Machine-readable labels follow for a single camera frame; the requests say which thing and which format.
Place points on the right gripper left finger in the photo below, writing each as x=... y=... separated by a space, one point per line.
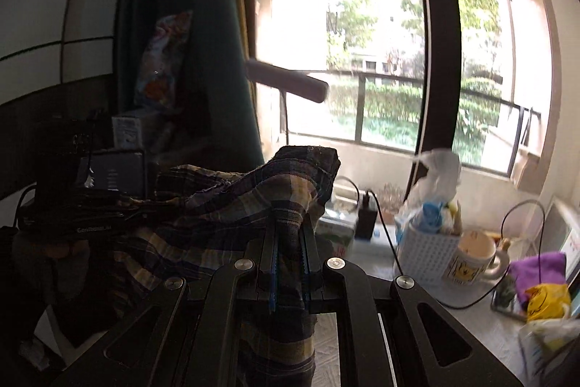
x=184 y=336

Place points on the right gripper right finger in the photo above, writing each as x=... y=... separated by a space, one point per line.
x=392 y=333

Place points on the plaid blue beige pants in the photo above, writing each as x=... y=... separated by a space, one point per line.
x=199 y=221

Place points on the white perforated storage basket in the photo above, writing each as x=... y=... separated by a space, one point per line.
x=424 y=256

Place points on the small green cactus ornament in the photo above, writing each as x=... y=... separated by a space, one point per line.
x=505 y=292

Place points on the large white cartoon mug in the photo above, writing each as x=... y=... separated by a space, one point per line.
x=476 y=258

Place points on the white blue paper box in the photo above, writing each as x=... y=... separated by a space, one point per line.
x=550 y=349

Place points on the purple folded cloth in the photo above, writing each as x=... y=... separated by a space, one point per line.
x=548 y=267

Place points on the yellow plastic bag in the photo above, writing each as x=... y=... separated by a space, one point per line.
x=548 y=301

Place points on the black power adapter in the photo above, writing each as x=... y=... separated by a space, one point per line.
x=366 y=218

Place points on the white tissue plastic bag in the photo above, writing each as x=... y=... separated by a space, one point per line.
x=439 y=185

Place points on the black balcony railing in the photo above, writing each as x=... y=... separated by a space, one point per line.
x=412 y=115

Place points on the desk lamp head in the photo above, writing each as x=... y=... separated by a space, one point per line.
x=289 y=81

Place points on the dark teal curtain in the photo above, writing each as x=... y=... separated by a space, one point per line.
x=213 y=105

